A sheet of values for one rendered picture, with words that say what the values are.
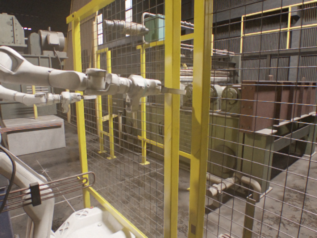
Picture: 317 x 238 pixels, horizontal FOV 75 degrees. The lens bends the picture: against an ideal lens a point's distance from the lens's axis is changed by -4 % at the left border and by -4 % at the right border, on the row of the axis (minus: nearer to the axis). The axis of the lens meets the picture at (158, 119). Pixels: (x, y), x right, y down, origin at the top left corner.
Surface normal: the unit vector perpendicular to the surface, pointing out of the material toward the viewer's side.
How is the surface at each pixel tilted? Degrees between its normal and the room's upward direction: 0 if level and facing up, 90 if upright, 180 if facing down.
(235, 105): 90
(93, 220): 74
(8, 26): 90
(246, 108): 90
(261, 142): 90
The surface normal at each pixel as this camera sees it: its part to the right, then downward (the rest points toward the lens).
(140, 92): 0.51, 0.62
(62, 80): -0.29, 0.07
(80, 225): 0.57, -0.15
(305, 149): -0.76, 0.11
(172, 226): 0.65, 0.13
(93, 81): 0.04, 0.10
